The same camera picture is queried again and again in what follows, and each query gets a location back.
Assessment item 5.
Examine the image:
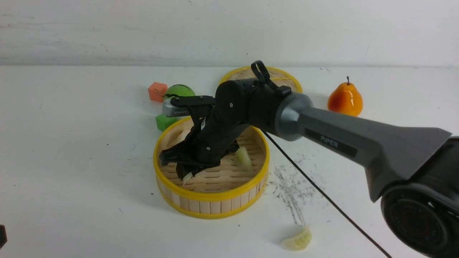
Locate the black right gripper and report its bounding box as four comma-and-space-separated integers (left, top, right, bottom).
159, 61, 292, 180

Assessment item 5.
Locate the green dumpling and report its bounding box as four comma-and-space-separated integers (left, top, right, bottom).
182, 172, 193, 186
281, 226, 312, 252
233, 147, 253, 171

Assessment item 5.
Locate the white dumpling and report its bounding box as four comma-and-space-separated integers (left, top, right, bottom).
175, 128, 190, 144

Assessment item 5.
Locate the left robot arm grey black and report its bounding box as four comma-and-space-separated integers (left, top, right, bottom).
0, 224, 7, 249

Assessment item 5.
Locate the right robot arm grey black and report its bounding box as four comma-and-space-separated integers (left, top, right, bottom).
159, 61, 459, 258

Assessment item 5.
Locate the bamboo steamer tray yellow rim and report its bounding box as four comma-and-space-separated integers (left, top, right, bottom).
153, 119, 270, 219

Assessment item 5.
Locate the woven bamboo steamer lid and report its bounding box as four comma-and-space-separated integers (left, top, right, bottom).
219, 66, 303, 93

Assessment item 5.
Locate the green wooden cube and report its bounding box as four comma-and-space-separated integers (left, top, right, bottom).
155, 114, 179, 132

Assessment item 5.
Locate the green toy watermelon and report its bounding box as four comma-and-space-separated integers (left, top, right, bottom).
163, 84, 195, 100

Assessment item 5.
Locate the orange wooden cube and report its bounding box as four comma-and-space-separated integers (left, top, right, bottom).
148, 82, 168, 103

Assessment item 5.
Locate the orange toy pear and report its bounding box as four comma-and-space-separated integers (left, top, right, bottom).
327, 76, 363, 116

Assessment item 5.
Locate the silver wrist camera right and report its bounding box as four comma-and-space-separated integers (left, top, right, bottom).
162, 95, 216, 118

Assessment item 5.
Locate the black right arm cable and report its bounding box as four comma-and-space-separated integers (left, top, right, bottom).
261, 130, 393, 258

